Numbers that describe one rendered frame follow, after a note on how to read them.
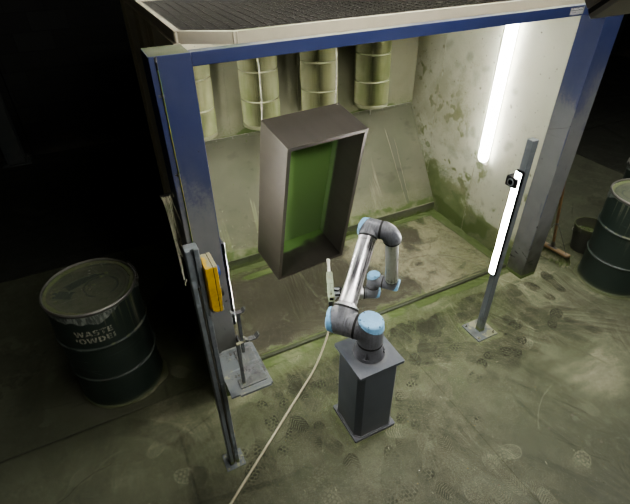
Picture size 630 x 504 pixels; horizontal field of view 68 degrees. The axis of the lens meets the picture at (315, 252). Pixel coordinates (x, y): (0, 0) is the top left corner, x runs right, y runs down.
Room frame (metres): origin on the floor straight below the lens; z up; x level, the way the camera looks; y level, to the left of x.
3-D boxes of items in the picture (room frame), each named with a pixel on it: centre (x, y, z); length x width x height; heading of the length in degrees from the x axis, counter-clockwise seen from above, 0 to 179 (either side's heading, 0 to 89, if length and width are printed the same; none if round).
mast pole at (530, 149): (2.66, -1.33, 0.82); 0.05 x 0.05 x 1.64; 26
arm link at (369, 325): (1.88, -0.31, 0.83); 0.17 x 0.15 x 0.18; 67
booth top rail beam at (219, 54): (2.72, -0.68, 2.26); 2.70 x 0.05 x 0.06; 116
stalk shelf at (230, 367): (1.64, 0.40, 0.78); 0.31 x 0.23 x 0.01; 26
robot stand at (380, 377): (1.88, -0.32, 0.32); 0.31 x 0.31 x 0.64; 26
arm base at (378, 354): (1.88, -0.32, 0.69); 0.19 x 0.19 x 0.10
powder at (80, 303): (2.24, 1.43, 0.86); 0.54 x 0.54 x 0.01
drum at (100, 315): (2.24, 1.42, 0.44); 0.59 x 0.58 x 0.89; 97
